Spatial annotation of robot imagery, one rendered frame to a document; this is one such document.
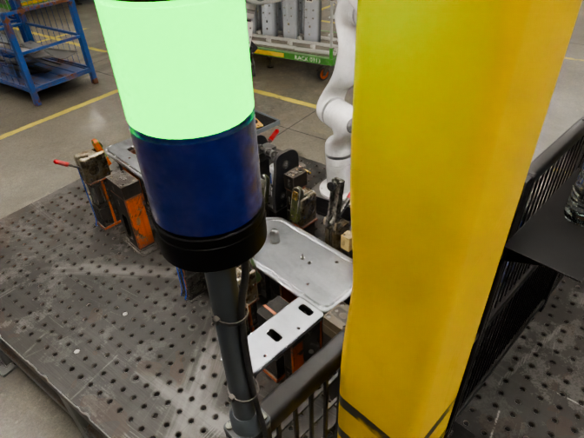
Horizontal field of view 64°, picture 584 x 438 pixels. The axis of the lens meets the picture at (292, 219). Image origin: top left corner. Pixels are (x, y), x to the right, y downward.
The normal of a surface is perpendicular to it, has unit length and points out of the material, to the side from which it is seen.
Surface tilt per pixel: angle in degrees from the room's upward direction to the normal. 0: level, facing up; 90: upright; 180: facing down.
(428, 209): 90
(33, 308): 0
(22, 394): 0
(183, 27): 90
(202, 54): 90
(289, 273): 0
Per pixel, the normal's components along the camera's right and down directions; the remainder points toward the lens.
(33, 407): -0.04, -0.79
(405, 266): -0.73, 0.43
